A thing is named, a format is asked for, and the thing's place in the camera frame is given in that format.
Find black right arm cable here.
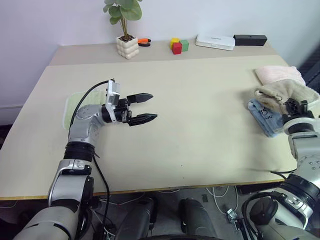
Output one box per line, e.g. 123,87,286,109
240,169,299,240

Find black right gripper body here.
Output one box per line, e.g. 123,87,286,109
281,97,316,121

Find red wooden cube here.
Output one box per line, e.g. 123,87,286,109
171,42,183,56

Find flat white box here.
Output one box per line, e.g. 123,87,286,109
195,33,237,52

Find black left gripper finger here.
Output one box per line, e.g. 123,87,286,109
126,92,154,105
127,113,159,127

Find folded pink towel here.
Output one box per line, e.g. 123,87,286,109
254,65,306,86

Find green plant in white pot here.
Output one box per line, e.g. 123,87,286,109
102,0,144,61

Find orange and black pliers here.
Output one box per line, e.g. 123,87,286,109
137,37,152,48

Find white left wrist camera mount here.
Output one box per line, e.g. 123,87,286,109
101,79,123,124

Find folded light blue towel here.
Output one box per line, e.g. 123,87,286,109
247,98,289,139

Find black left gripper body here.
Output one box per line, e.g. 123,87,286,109
114,97,133,124

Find black flat bar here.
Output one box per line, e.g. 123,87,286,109
234,218,251,240

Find beige towel with white trim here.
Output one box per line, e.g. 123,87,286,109
254,79,320,116

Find dark rounded grey shape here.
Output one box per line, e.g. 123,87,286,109
178,197,219,240
116,196,158,239

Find white floor cable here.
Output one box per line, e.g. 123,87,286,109
205,185,239,216

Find dark rectangular speaker box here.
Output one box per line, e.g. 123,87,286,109
232,34,268,47

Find folded light green towel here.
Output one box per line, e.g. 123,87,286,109
62,90,107,130

